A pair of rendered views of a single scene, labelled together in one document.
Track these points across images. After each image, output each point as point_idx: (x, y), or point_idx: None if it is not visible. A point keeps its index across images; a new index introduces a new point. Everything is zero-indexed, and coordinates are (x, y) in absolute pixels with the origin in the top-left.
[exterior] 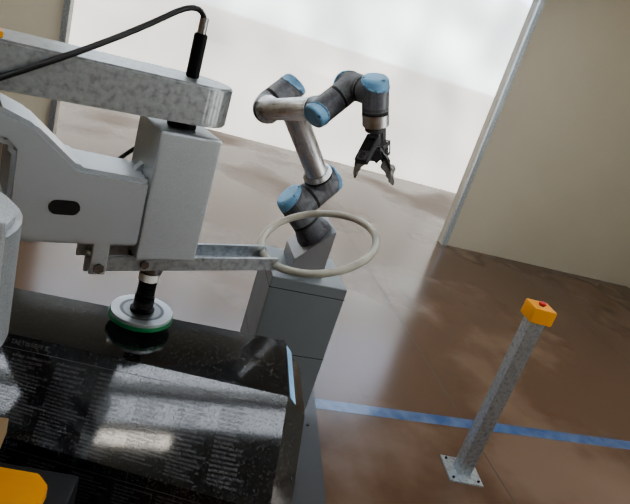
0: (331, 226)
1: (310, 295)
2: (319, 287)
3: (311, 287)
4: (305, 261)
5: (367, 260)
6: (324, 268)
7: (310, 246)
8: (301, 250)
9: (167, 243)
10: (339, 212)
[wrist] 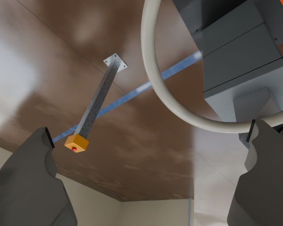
0: (248, 147)
1: (234, 77)
2: (229, 86)
3: (237, 82)
4: (257, 102)
5: (142, 15)
6: (234, 107)
7: (260, 116)
8: (267, 110)
9: None
10: (246, 128)
